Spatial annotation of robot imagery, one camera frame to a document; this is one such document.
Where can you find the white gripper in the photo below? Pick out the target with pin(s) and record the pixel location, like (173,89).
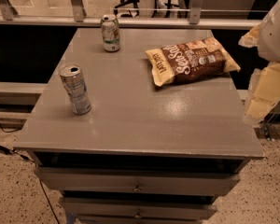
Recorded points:
(275,36)

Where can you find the silver redbull can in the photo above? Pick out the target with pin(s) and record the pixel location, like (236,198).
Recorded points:
(73,81)

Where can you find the white green 7up can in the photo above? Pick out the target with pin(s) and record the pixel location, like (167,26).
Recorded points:
(110,33)

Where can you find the brown yellow chip bag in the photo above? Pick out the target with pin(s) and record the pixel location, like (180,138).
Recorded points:
(183,63)

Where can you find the grey drawer cabinet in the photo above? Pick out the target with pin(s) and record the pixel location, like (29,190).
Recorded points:
(132,125)

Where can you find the black office chair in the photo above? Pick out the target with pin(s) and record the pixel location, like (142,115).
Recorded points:
(132,0)

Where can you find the metal window railing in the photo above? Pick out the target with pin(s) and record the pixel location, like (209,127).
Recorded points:
(202,14)

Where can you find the top grey drawer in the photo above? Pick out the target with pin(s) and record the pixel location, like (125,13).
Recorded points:
(147,182)

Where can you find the grey drawer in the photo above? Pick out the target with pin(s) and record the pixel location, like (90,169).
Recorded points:
(137,209)
(147,182)

